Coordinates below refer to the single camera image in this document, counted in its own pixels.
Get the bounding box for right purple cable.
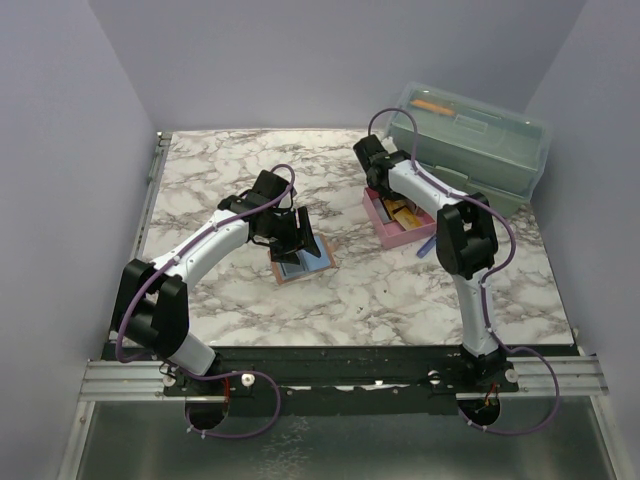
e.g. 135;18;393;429
367;108;561;436

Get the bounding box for green plastic toolbox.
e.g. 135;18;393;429
385;82;552;218

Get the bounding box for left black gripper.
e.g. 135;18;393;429
264;207;321;265

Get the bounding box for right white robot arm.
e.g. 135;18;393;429
353;134;505;392

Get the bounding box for orange tool inside toolbox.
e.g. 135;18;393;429
410;99;455;116

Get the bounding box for aluminium mounting rail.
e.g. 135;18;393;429
80;356;609;403

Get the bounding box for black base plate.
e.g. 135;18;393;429
102;344;584;416

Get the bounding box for pink card box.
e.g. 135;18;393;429
362;187;436;250

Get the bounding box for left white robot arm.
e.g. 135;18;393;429
111;169;321;395

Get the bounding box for tan leather card holder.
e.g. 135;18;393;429
271;235;336;285

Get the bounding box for red blue screwdriver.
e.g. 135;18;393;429
416;236;436;259

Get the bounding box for black gold credit card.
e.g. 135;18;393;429
278;263;307;281

